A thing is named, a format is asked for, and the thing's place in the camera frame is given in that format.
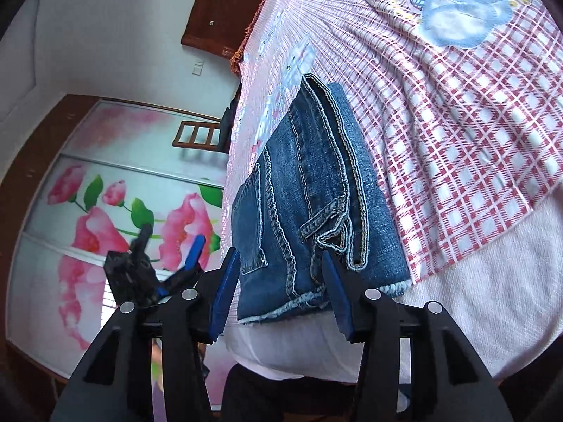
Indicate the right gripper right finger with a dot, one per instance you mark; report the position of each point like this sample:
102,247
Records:
417,365

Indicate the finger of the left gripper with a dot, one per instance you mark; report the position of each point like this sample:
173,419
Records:
188,275
139,244

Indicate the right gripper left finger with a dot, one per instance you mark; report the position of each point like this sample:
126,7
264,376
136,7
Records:
112,381

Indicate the blue denim jeans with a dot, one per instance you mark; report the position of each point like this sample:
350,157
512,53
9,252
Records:
312,189

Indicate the floral sliding wardrobe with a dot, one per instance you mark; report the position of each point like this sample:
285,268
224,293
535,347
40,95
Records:
88,174

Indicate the wooden chair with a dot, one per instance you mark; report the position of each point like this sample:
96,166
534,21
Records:
198,135

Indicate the dark cloth on chair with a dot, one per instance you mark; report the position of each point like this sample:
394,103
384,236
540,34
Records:
227,122

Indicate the dark wooden headboard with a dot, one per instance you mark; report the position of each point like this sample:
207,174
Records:
218,26

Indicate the white wall socket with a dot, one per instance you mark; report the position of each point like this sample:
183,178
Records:
198,67

